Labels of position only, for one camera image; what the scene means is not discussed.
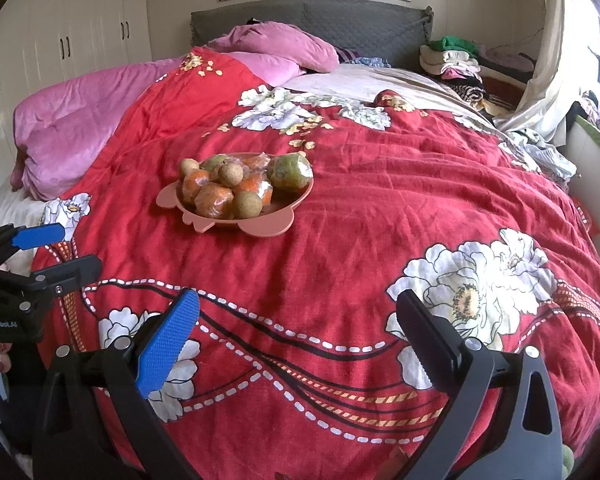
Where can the pink plastic plate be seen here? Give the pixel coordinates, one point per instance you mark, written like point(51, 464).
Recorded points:
point(265, 227)

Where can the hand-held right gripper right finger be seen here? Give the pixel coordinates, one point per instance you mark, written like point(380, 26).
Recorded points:
point(425, 340)

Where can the pink quilt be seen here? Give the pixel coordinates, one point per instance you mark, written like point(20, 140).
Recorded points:
point(70, 120)

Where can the red floral blanket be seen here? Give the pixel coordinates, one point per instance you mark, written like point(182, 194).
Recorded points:
point(355, 240)

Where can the green-trimmed window seat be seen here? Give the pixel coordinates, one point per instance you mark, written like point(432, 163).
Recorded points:
point(590, 160)

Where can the white bed sheet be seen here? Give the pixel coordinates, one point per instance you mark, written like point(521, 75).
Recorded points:
point(5, 207)

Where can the grey padded headboard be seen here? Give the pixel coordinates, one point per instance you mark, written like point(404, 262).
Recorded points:
point(355, 25)

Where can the pile of folded clothes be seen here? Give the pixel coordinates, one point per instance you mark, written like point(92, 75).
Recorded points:
point(455, 62)

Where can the white curtain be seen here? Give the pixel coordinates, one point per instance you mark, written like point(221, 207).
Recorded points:
point(555, 60)

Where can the white wardrobe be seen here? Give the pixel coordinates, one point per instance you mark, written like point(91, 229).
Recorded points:
point(55, 20)

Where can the pink pillow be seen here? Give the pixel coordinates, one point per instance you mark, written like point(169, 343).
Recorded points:
point(280, 42)

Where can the blue patterned cloth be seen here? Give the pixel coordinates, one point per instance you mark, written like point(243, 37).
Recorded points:
point(370, 60)

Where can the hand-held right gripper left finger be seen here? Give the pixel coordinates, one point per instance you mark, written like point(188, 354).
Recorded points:
point(167, 345)

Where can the crumpled white cloth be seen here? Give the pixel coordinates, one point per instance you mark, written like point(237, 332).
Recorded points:
point(540, 152)

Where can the beige blanket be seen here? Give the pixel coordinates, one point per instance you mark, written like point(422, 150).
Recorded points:
point(370, 82)

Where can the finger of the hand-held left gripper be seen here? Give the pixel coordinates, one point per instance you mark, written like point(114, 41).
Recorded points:
point(40, 236)
point(75, 267)

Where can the plastic-wrapped green citrus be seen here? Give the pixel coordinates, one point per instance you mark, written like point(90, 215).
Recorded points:
point(215, 162)
point(290, 171)

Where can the person's left hand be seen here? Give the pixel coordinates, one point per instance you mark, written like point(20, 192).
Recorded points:
point(2, 357)

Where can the crumpled lilac clothes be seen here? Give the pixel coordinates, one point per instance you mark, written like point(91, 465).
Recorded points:
point(597, 110)

